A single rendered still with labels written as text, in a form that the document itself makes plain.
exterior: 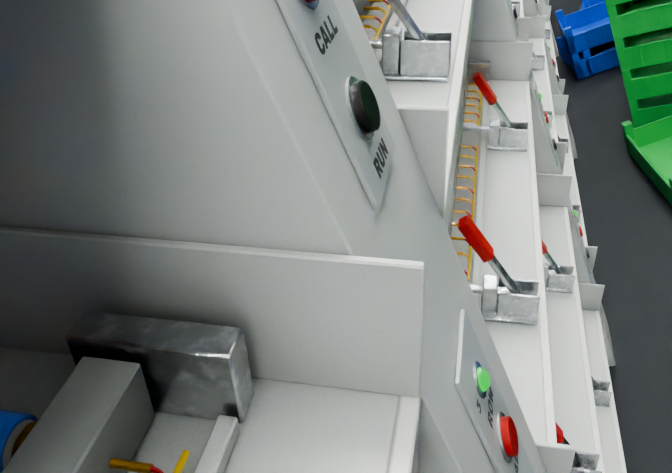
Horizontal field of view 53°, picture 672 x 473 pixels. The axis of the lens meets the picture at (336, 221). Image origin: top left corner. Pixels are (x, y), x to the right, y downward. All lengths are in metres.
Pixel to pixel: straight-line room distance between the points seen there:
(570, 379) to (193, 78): 0.62
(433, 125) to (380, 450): 0.12
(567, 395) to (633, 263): 0.69
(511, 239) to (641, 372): 0.63
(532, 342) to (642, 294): 0.83
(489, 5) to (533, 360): 0.51
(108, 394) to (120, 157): 0.06
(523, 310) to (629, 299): 0.81
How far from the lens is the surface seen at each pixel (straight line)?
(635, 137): 1.71
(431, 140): 0.27
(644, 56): 1.73
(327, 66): 0.20
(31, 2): 0.18
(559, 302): 0.83
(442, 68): 0.41
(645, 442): 1.10
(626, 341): 1.24
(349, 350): 0.20
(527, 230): 0.61
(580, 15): 2.33
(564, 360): 0.76
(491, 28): 0.89
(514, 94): 0.87
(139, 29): 0.17
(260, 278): 0.19
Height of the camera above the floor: 0.86
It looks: 27 degrees down
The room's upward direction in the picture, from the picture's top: 27 degrees counter-clockwise
